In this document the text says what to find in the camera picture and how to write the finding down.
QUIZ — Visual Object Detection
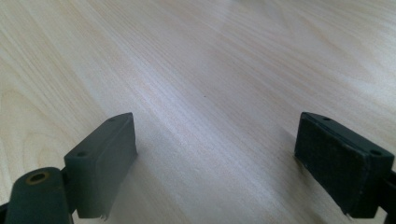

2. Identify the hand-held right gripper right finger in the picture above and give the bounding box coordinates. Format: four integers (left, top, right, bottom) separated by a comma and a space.
293, 111, 396, 219

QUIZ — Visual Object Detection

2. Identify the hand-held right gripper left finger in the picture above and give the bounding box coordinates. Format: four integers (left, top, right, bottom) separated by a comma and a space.
64, 112, 138, 220

